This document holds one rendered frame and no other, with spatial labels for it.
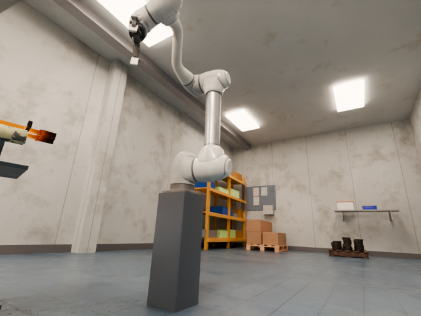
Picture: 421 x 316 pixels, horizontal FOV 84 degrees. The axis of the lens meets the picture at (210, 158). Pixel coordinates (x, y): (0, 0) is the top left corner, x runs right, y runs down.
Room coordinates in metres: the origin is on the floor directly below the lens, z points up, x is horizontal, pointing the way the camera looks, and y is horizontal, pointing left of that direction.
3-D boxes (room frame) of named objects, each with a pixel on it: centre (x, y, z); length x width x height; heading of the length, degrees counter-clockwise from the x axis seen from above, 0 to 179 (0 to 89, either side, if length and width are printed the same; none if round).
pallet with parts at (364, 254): (6.23, -3.55, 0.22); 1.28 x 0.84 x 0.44; 148
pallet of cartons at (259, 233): (7.25, -1.80, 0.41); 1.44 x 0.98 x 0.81; 148
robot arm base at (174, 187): (1.47, 0.19, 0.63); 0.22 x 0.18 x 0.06; 58
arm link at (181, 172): (1.46, 0.16, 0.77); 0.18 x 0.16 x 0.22; 64
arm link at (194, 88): (1.43, 0.13, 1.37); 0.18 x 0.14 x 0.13; 154
